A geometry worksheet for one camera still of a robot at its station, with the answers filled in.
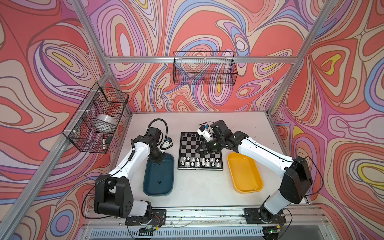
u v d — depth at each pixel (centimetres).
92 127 73
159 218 72
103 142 72
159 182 84
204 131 73
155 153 71
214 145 68
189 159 93
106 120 73
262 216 65
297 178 43
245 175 85
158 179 85
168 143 78
